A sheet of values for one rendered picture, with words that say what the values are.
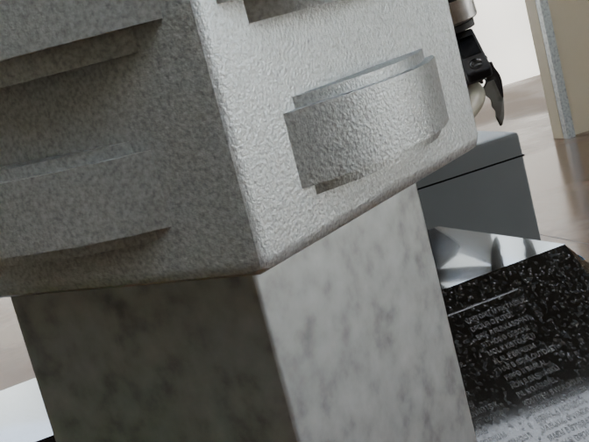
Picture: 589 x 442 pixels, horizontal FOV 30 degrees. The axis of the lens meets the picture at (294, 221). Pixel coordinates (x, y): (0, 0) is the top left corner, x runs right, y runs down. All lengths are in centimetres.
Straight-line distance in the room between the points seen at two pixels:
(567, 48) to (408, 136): 701
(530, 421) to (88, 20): 104
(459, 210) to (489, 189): 9
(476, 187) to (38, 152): 216
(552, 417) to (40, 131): 100
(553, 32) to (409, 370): 683
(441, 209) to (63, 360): 202
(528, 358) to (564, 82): 606
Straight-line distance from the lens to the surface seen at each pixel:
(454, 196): 265
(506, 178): 272
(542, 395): 147
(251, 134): 51
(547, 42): 745
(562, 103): 750
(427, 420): 70
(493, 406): 144
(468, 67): 202
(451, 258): 168
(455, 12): 206
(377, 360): 65
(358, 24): 61
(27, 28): 52
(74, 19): 51
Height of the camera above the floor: 127
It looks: 11 degrees down
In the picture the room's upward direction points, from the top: 15 degrees counter-clockwise
